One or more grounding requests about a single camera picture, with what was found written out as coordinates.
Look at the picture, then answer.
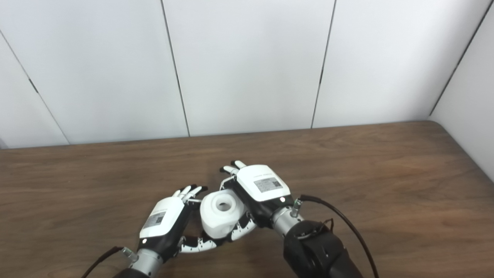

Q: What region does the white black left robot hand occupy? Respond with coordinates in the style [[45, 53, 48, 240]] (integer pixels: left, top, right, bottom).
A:
[[138, 185, 217, 263]]

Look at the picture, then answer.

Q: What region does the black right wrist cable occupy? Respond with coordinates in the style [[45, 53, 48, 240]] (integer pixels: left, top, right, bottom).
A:
[[291, 195, 381, 278]]

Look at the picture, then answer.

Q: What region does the round white plastic piece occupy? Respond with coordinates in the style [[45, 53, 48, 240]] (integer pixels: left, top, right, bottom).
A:
[[200, 189, 247, 239]]

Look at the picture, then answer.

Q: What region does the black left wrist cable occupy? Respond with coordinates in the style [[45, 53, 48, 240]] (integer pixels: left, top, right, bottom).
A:
[[81, 246, 138, 278]]

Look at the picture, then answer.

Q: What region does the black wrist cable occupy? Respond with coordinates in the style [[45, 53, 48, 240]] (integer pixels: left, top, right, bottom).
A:
[[81, 246, 138, 278], [291, 195, 381, 278]]

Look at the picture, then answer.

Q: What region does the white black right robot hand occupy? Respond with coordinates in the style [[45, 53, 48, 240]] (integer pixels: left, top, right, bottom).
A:
[[219, 160, 296, 242]]

